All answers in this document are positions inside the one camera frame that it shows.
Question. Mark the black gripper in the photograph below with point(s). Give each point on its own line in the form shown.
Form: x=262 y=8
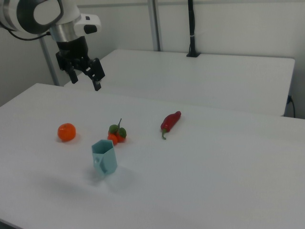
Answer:
x=72 y=51

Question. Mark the teal hexagonal mug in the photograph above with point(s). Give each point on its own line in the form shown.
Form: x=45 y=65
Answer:
x=107 y=159

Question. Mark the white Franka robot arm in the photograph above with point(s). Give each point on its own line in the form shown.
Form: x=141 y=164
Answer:
x=66 y=14

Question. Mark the orange mandarin fruit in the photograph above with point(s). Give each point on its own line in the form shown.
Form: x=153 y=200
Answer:
x=66 y=132

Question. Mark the small oranges with leaves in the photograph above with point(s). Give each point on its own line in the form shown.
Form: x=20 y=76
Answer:
x=119 y=134

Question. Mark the red chili pepper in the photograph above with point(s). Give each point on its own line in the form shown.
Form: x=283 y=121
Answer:
x=170 y=121

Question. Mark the white side table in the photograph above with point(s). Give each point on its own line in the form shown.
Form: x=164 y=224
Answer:
x=190 y=78

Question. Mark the black pole with clamp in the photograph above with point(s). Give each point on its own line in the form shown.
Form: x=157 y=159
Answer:
x=191 y=28

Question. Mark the thin metal frame post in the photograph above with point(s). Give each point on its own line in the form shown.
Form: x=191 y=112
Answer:
x=50 y=64

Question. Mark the wide metal frame post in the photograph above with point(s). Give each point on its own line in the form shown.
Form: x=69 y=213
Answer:
x=155 y=23

